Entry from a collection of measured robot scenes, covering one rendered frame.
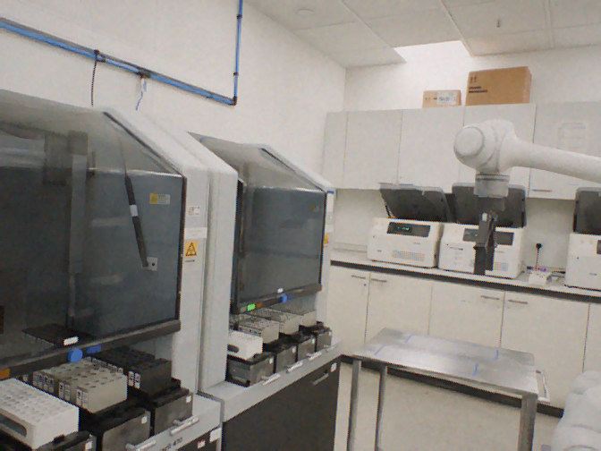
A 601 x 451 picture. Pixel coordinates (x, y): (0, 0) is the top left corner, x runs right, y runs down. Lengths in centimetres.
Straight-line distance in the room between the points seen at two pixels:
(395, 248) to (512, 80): 156
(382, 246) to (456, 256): 59
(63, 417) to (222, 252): 64
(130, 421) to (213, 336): 41
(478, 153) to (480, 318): 260
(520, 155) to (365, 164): 308
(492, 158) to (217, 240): 83
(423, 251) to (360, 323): 81
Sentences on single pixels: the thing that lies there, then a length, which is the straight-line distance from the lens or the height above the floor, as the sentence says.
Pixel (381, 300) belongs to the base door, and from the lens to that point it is 388.
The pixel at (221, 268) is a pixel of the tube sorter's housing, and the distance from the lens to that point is 152.
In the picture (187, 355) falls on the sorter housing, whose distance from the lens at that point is 148.
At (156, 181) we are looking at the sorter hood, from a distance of 127.
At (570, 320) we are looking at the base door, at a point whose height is 68.
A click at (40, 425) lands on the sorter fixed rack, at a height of 86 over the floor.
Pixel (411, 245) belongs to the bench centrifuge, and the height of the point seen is 107.
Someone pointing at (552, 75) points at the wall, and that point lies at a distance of 437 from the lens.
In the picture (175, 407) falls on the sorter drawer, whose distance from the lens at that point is 137.
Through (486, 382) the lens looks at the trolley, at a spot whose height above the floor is 82.
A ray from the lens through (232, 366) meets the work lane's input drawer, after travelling 165.
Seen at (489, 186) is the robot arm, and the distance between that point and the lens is 137.
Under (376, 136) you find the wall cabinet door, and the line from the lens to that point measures 422.
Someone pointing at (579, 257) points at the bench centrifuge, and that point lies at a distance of 360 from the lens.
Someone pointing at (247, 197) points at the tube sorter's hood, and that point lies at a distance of 157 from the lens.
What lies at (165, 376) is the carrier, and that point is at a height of 84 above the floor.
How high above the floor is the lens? 136
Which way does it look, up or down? 3 degrees down
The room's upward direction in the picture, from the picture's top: 4 degrees clockwise
